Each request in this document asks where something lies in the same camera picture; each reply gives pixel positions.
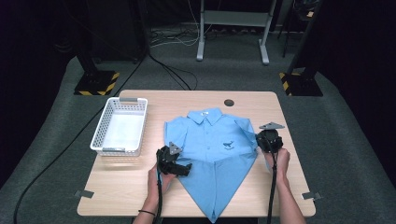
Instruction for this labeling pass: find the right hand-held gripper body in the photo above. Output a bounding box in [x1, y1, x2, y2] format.
[258, 121, 286, 154]

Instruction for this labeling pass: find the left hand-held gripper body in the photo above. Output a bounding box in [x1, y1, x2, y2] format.
[155, 141, 189, 177]

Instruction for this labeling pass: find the light blue shirt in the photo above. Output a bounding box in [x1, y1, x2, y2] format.
[163, 107, 260, 224]

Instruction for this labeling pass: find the person's right hand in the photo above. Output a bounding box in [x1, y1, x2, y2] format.
[263, 147, 291, 182]

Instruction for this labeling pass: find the person's left hand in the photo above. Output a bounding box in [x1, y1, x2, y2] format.
[147, 162, 177, 201]

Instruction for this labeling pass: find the white plastic basket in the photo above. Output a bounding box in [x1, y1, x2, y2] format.
[90, 96, 149, 158]

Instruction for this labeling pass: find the black stand with striped base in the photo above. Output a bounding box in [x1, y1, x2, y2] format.
[73, 46, 120, 97]
[278, 0, 327, 97]

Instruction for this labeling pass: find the grey tape piece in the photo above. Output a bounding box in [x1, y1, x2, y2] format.
[74, 189, 95, 199]
[301, 190, 323, 202]

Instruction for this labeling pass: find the dark cabinet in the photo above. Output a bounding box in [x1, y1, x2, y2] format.
[90, 0, 151, 63]

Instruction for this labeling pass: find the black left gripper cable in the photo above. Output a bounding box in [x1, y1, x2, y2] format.
[153, 167, 165, 224]

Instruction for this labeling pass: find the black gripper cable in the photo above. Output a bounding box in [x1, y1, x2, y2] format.
[153, 167, 165, 224]
[266, 150, 279, 224]

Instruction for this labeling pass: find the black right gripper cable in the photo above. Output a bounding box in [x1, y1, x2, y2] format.
[266, 150, 279, 224]

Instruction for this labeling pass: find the looped black floor cable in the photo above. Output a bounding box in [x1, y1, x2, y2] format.
[148, 54, 199, 91]

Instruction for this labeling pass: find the long black floor cable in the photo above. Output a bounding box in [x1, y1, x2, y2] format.
[12, 52, 150, 224]

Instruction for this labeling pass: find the grey metal desk frame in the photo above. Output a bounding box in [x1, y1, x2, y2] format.
[195, 0, 277, 66]

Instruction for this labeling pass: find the tangle of floor cables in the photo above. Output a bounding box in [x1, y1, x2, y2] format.
[150, 26, 201, 49]

